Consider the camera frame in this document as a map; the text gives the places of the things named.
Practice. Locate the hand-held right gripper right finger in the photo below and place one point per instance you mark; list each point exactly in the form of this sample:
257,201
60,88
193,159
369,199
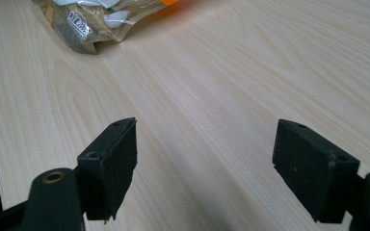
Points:
311,173

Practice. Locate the gold foil snack packet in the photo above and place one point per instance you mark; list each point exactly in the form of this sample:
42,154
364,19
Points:
96,19

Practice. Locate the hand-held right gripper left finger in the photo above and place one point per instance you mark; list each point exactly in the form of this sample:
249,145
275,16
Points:
109,173

